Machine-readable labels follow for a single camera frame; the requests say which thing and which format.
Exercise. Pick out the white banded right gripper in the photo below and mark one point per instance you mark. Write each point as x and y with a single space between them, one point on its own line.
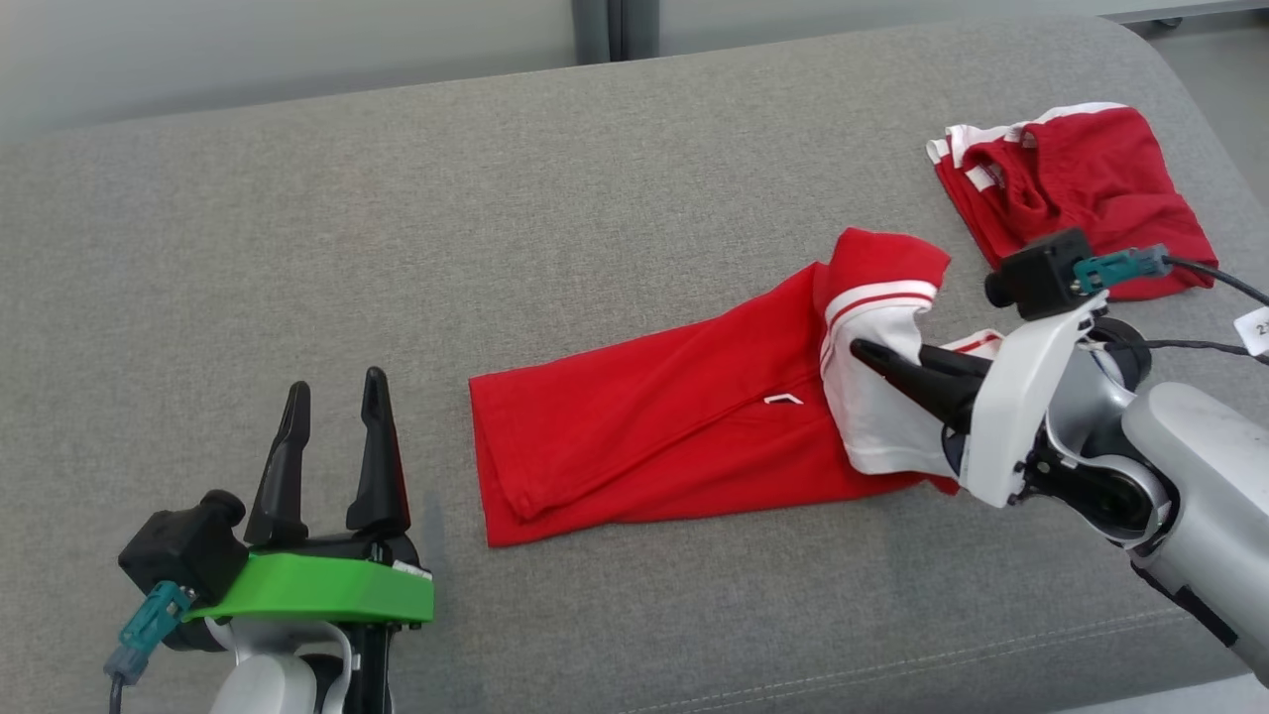
1016 407

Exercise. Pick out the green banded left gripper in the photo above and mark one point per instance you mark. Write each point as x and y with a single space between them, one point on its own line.
317 590

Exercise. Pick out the red shorts white stripe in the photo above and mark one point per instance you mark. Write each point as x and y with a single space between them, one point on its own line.
1100 178

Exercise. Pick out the red white basketball jersey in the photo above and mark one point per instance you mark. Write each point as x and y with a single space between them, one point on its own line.
644 436

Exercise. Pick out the grey fabric sofa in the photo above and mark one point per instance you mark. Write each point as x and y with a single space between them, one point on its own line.
496 248

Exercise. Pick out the grey partition foot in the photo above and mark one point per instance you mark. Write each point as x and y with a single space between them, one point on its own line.
1170 21

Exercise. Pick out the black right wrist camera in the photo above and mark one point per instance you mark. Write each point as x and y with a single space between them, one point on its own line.
1041 273

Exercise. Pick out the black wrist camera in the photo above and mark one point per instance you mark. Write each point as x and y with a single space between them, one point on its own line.
1041 273
183 550

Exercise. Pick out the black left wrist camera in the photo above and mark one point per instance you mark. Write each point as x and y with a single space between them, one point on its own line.
183 550

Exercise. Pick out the teal right camera connector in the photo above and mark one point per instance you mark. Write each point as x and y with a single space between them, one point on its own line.
1120 268

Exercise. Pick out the teal camera connector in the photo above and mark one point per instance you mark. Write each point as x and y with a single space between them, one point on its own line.
149 625
1120 268

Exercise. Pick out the teal left camera connector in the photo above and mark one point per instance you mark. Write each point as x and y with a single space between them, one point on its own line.
149 625

